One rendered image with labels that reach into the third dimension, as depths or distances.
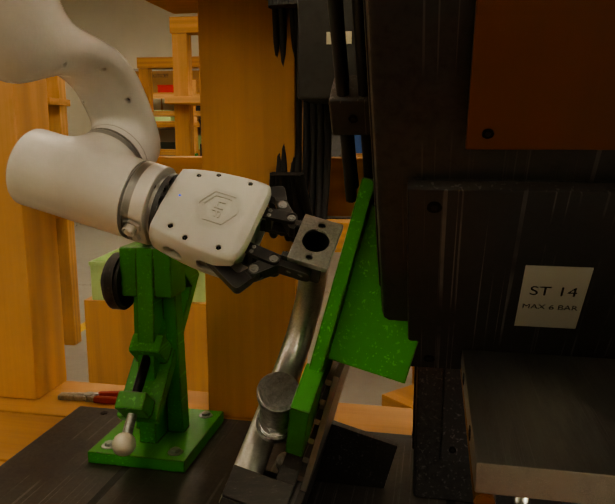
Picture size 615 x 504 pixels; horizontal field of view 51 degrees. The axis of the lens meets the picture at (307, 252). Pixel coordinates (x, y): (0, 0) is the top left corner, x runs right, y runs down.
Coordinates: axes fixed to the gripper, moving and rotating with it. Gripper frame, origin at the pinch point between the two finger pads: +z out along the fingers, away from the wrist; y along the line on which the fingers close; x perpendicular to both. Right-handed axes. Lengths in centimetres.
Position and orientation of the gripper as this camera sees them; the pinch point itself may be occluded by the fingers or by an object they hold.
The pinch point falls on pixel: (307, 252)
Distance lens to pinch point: 63.9
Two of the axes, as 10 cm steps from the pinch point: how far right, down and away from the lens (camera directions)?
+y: 3.2, -7.9, 5.3
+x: -0.5, 5.4, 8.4
